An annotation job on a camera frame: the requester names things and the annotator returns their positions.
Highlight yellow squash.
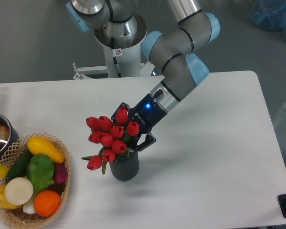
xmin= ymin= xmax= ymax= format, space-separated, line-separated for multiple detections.
xmin=27 ymin=136 xmax=65 ymax=164

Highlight white round radish slice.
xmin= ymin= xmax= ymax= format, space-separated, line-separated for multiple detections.
xmin=4 ymin=177 xmax=33 ymax=205

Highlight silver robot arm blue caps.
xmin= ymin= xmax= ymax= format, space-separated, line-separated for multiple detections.
xmin=66 ymin=0 xmax=220 ymax=151

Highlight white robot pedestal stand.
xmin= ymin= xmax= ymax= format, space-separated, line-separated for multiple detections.
xmin=73 ymin=44 xmax=156 ymax=80

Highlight purple red onion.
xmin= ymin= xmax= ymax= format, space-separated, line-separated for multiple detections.
xmin=53 ymin=164 xmax=68 ymax=184

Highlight red tulip bouquet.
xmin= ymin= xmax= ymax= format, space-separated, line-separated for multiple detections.
xmin=82 ymin=116 xmax=139 ymax=174

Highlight dark green cucumber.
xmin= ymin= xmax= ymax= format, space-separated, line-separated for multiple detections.
xmin=5 ymin=148 xmax=33 ymax=183

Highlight woven wicker basket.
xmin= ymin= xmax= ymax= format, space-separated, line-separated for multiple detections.
xmin=0 ymin=133 xmax=71 ymax=229

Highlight yellow bell pepper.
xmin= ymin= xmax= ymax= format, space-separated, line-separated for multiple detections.
xmin=0 ymin=185 xmax=21 ymax=209

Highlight blue plastic bag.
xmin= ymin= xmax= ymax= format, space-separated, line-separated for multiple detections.
xmin=250 ymin=0 xmax=286 ymax=39

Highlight white green onion stalk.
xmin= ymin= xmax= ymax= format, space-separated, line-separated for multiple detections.
xmin=22 ymin=197 xmax=36 ymax=214

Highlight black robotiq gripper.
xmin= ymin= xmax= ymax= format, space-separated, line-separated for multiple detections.
xmin=111 ymin=94 xmax=168 ymax=152

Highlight dark grey ribbed vase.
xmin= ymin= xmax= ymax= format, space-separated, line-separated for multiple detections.
xmin=109 ymin=151 xmax=139 ymax=181

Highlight green lettuce leaf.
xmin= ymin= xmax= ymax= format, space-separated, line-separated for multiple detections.
xmin=26 ymin=154 xmax=54 ymax=197

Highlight orange fruit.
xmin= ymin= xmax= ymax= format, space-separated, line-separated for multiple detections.
xmin=34 ymin=190 xmax=60 ymax=217

